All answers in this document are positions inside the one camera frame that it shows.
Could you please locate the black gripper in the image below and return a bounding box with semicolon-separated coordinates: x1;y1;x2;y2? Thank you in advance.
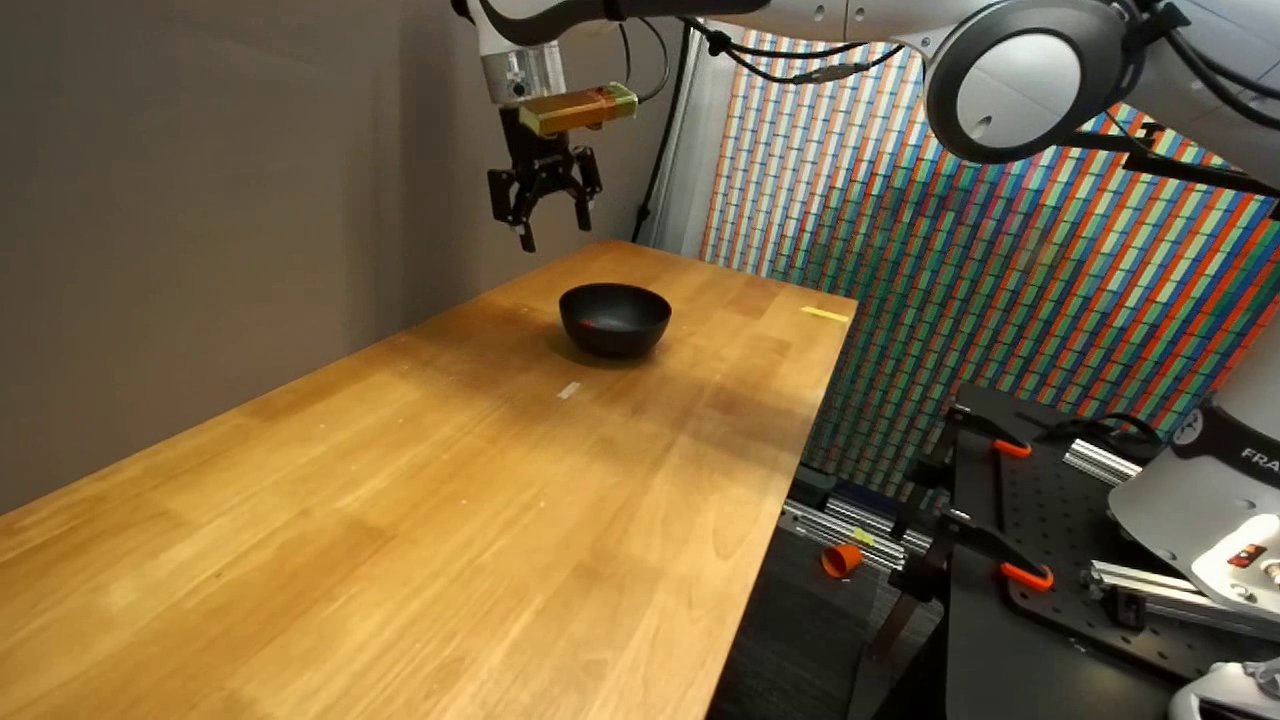
483;102;605;256

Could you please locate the black bowl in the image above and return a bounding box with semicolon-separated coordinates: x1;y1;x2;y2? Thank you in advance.
557;281;676;363

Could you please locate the grey fabric backdrop panel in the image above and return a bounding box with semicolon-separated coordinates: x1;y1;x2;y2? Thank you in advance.
0;0;712;519

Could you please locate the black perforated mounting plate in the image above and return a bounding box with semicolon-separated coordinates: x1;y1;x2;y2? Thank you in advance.
942;381;1280;720

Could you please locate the pale green plastic device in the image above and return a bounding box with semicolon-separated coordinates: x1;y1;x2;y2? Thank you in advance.
1170;654;1280;720

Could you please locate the yellowish wrist camera box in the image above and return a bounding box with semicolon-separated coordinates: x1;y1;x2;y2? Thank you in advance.
511;78;645;140

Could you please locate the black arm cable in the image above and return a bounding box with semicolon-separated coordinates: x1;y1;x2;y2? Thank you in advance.
686;13;927;89

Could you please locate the striped metal rail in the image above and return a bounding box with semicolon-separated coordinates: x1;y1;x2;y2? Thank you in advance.
778;494;942;568

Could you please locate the aluminium profile rail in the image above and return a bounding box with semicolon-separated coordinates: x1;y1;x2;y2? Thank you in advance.
1084;555;1280;630
1061;436;1152;486

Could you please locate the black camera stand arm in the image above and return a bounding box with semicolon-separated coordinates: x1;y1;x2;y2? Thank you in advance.
1065;119;1280;207

